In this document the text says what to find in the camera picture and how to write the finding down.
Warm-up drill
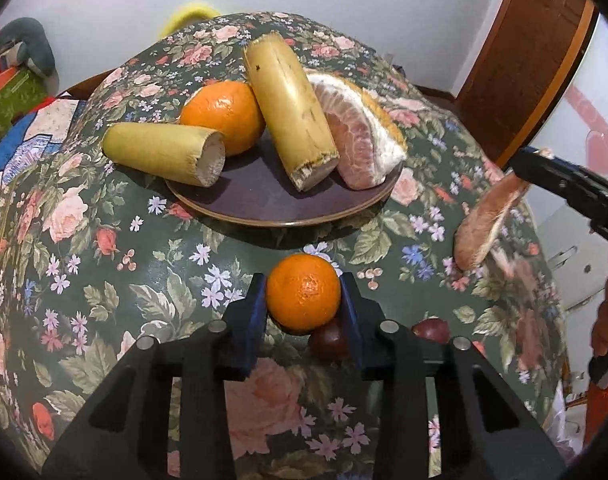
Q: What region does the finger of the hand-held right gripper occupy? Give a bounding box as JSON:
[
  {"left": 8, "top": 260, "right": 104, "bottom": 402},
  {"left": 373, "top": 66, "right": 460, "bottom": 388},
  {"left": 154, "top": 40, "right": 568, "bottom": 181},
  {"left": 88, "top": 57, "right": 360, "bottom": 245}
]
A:
[{"left": 511, "top": 146, "right": 608, "bottom": 249}]

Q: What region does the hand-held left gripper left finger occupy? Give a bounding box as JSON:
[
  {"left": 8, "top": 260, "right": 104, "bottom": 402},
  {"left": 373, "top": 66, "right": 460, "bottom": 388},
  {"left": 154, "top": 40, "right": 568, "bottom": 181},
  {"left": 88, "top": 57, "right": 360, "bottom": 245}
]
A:
[{"left": 41, "top": 272, "right": 270, "bottom": 480}]

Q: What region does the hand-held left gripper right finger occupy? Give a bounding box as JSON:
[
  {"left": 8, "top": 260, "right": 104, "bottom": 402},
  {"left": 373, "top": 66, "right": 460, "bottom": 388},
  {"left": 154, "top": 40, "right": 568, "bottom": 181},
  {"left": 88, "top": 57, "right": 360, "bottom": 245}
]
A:
[{"left": 339, "top": 274, "right": 567, "bottom": 480}]

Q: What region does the large orange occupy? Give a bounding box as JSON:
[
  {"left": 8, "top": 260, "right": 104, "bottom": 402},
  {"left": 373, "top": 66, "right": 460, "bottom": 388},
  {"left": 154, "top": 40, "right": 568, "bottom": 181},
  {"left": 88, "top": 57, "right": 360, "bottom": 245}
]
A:
[
  {"left": 179, "top": 80, "right": 266, "bottom": 157},
  {"left": 266, "top": 253, "right": 342, "bottom": 333}
]

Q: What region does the peeled pomelo segment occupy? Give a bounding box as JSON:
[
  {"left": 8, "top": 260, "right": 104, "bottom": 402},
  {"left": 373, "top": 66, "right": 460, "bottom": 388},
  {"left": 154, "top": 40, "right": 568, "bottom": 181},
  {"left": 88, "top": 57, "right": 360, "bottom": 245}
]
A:
[{"left": 454, "top": 172, "right": 532, "bottom": 272}]

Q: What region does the dark purple round plate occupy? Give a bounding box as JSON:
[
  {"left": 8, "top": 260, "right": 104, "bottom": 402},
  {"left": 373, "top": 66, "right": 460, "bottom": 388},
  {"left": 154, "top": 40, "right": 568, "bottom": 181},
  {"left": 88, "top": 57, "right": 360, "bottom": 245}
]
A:
[{"left": 165, "top": 125, "right": 405, "bottom": 227}]

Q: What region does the pomelo piece with rind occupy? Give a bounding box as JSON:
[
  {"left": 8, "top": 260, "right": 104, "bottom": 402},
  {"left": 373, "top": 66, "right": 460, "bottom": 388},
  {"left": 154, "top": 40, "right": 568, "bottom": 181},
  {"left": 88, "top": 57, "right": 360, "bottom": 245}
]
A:
[{"left": 306, "top": 72, "right": 409, "bottom": 191}]

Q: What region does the yellow sugarcane piece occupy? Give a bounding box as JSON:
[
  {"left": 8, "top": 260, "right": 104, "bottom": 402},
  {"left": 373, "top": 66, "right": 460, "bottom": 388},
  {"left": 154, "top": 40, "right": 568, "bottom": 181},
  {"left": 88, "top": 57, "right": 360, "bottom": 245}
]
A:
[
  {"left": 242, "top": 32, "right": 340, "bottom": 192},
  {"left": 102, "top": 122, "right": 227, "bottom": 188}
]

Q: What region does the small reddish round fruit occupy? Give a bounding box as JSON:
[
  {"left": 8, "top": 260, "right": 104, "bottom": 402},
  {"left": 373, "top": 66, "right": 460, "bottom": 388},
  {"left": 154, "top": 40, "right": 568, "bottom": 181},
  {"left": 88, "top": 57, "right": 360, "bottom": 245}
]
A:
[
  {"left": 310, "top": 320, "right": 350, "bottom": 361},
  {"left": 411, "top": 317, "right": 451, "bottom": 345}
]

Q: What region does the white wardrobe door with hearts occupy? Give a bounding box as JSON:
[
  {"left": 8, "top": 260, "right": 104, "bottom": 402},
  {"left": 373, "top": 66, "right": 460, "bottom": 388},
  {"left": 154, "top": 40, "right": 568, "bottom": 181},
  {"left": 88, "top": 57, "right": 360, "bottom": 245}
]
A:
[{"left": 531, "top": 10, "right": 608, "bottom": 201}]

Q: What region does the white cabinet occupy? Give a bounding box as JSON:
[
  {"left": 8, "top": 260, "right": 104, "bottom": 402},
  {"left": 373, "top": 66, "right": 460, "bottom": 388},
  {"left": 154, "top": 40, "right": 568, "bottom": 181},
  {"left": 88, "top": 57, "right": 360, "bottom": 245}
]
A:
[{"left": 534, "top": 195, "right": 608, "bottom": 311}]

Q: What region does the floral green tablecloth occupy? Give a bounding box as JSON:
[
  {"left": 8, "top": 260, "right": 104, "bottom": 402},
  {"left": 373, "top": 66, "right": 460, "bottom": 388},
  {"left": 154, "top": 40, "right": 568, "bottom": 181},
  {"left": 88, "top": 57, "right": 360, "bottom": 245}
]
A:
[{"left": 0, "top": 10, "right": 571, "bottom": 480}]

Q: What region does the brown wooden door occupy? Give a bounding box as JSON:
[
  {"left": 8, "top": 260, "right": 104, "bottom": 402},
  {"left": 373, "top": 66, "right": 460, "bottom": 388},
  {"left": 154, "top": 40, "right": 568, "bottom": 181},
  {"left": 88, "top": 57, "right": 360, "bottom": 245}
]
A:
[{"left": 454, "top": 0, "right": 600, "bottom": 168}]

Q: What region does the patchwork quilt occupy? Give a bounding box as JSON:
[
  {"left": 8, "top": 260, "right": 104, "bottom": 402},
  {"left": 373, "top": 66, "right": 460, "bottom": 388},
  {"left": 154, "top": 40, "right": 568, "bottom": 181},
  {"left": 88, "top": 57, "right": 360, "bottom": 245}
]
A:
[{"left": 0, "top": 97, "right": 91, "bottom": 208}]

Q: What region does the yellow foam tube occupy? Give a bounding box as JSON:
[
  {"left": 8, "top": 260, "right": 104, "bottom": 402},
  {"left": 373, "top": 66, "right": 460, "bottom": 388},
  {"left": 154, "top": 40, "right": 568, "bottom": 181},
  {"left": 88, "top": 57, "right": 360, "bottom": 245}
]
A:
[{"left": 156, "top": 0, "right": 220, "bottom": 38}]

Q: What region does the green shopping bag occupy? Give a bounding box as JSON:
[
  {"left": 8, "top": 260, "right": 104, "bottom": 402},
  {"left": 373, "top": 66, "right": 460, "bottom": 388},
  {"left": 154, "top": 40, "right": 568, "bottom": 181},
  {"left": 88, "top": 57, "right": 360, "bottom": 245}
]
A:
[{"left": 0, "top": 67, "right": 52, "bottom": 131}]

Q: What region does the orange flat box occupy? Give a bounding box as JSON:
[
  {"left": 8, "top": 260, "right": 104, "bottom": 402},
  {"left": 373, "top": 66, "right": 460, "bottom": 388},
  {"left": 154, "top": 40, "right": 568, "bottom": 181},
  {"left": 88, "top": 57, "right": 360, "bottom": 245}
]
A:
[{"left": 0, "top": 67, "right": 21, "bottom": 97}]

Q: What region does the grey plush toy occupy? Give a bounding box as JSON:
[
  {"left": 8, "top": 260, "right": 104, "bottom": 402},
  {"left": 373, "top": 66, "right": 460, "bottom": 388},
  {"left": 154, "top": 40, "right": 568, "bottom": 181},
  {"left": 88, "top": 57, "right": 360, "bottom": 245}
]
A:
[{"left": 0, "top": 16, "right": 60, "bottom": 92}]

